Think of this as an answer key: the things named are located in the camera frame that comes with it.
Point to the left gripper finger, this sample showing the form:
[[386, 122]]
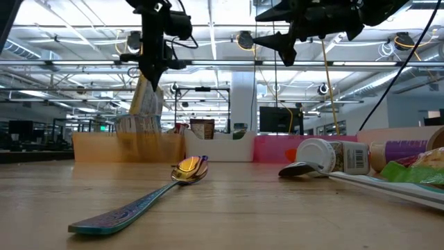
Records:
[[148, 74], [157, 73]]

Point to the red plastic tray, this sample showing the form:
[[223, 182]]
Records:
[[270, 149]]

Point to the orange chicken ramen packet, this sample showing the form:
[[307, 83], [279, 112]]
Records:
[[290, 155]]

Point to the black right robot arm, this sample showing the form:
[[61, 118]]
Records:
[[381, 10]]

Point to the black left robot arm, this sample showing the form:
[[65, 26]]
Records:
[[7, 14]]

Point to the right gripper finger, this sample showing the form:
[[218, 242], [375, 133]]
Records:
[[274, 14], [274, 41]]

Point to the green chili ramen packet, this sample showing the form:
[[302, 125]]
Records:
[[416, 173]]

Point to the black background rig frame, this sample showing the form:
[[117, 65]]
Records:
[[208, 89]]

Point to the white plastic bin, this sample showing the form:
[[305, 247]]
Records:
[[222, 149]]

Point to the translucent orange tray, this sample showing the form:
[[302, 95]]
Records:
[[90, 147]]

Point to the white-lid spice jar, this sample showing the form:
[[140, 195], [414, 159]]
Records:
[[333, 156]]

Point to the black monitor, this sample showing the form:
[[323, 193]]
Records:
[[281, 119]]

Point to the brown orange snack packet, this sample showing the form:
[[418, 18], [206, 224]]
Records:
[[203, 129]]

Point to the purple-label spice jar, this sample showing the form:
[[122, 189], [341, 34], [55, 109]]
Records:
[[402, 151]]

